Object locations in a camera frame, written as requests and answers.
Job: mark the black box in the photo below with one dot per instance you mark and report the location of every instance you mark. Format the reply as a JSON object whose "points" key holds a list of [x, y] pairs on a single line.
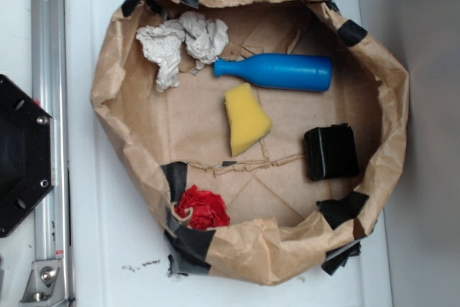
{"points": [[331, 152]]}

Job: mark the yellow sponge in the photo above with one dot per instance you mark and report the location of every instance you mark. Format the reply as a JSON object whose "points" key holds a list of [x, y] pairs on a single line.
{"points": [[248, 121]]}

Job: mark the crumpled red paper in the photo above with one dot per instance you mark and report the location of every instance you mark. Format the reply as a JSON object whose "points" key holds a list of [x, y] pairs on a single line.
{"points": [[202, 209]]}

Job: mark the blue plastic bottle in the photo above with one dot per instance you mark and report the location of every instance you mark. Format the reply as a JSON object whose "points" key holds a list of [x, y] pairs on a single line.
{"points": [[281, 71]]}

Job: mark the crumpled white paper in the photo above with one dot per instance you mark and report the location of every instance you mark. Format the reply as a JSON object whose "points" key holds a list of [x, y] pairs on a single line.
{"points": [[204, 40]]}

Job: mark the brown paper bag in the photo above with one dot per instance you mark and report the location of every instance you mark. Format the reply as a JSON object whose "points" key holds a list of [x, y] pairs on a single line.
{"points": [[281, 222]]}

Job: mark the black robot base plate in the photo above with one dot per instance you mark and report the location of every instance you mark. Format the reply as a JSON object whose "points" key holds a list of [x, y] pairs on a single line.
{"points": [[26, 155]]}

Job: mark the aluminium frame rail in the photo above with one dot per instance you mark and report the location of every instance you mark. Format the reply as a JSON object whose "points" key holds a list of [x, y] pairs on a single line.
{"points": [[52, 226]]}

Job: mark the metal corner bracket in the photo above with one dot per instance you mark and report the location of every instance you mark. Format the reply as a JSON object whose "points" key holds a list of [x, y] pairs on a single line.
{"points": [[45, 286]]}

